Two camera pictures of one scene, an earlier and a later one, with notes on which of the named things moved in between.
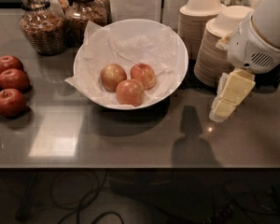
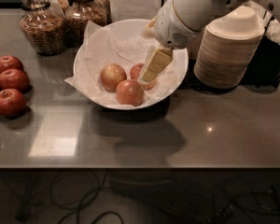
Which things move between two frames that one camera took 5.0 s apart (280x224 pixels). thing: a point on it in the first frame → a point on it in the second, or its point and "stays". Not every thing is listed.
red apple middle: (13, 78) stays
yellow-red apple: (144, 74) stays
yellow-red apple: (111, 75) stays
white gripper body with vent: (251, 50) → (170, 28)
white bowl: (130, 63) stays
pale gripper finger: (220, 87) → (146, 65)
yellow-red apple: (130, 91) stays
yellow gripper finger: (237, 86) → (160, 59)
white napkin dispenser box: (135, 2) stays
